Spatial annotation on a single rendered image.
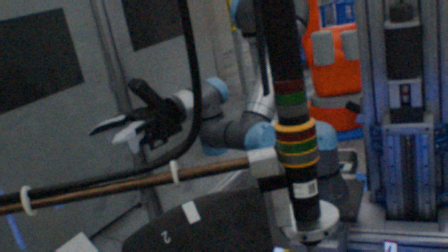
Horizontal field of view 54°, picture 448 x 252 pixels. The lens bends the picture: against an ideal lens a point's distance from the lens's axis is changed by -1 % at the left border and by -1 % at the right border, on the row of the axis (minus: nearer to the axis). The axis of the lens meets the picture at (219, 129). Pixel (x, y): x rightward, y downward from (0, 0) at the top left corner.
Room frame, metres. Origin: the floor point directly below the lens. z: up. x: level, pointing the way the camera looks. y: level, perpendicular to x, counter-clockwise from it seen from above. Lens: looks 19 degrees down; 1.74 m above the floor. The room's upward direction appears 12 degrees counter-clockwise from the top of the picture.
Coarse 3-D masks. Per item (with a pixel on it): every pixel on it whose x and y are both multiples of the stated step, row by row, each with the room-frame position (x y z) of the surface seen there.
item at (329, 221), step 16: (256, 160) 0.43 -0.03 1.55; (272, 160) 0.42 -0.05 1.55; (256, 176) 0.42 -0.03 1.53; (272, 176) 0.42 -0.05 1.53; (272, 192) 0.42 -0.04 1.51; (272, 208) 0.44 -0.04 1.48; (288, 208) 0.42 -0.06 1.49; (288, 224) 0.42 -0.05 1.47; (304, 224) 0.42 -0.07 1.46; (320, 224) 0.41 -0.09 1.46; (336, 224) 0.42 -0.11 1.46; (304, 240) 0.41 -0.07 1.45
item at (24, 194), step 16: (192, 32) 0.44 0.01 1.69; (192, 48) 0.44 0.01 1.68; (192, 64) 0.44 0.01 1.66; (192, 80) 0.44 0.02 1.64; (192, 96) 0.44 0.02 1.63; (192, 128) 0.44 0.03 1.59; (192, 144) 0.44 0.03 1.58; (160, 160) 0.44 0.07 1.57; (96, 176) 0.44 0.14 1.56; (112, 176) 0.44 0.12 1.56; (128, 176) 0.44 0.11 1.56; (176, 176) 0.43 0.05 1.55; (16, 192) 0.44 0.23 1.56; (32, 192) 0.44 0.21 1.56; (48, 192) 0.44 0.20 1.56
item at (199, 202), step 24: (216, 192) 0.61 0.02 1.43; (240, 192) 0.61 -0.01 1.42; (168, 216) 0.58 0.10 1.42; (216, 216) 0.57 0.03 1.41; (240, 216) 0.57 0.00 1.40; (264, 216) 0.57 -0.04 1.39; (144, 240) 0.56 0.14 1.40; (192, 240) 0.55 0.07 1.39; (216, 240) 0.54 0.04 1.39; (240, 240) 0.54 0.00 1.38; (264, 240) 0.54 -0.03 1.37
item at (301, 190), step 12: (288, 168) 0.43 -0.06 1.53; (300, 168) 0.42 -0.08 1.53; (312, 168) 0.42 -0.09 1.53; (288, 180) 0.43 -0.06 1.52; (300, 180) 0.42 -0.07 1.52; (312, 180) 0.42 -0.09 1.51; (288, 192) 0.44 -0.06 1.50; (300, 192) 0.42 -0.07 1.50; (312, 192) 0.42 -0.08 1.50; (300, 204) 0.42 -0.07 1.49; (312, 204) 0.42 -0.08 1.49; (300, 216) 0.43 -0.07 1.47; (312, 216) 0.42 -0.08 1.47
